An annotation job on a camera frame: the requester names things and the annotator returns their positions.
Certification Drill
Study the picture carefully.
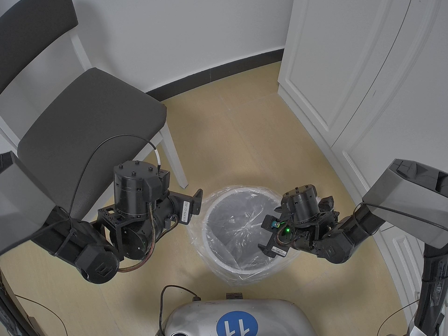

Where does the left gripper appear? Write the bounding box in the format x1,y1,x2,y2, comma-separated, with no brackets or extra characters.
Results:
154,188,204,238

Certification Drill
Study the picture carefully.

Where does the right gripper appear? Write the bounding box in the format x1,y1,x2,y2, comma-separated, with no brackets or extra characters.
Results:
258,214,316,259

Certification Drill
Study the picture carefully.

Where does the clear plastic bag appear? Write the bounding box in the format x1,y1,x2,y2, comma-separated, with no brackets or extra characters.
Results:
186,184,303,286

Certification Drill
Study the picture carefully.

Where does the black plastic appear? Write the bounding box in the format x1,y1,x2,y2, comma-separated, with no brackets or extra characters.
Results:
317,195,339,223

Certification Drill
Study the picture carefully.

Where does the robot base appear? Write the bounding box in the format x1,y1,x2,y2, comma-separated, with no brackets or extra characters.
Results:
163,293,317,336

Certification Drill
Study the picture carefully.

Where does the white trash bin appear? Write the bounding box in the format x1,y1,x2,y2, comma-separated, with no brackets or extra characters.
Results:
203,186,301,276

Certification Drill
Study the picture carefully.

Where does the grey cushioned white chair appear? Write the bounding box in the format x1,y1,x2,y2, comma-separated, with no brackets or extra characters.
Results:
0,0,189,223

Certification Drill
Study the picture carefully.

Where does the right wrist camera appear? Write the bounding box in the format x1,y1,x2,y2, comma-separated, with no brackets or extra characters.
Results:
268,217,294,241

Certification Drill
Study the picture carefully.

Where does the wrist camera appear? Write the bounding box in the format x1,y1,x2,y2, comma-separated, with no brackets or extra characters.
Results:
268,217,294,241
143,168,171,202

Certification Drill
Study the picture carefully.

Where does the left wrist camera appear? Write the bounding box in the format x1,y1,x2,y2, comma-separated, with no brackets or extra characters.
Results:
143,168,171,202

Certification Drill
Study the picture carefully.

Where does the black cable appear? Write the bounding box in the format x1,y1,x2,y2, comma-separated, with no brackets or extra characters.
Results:
14,294,67,336
68,135,162,220
159,285,201,336
378,300,420,336

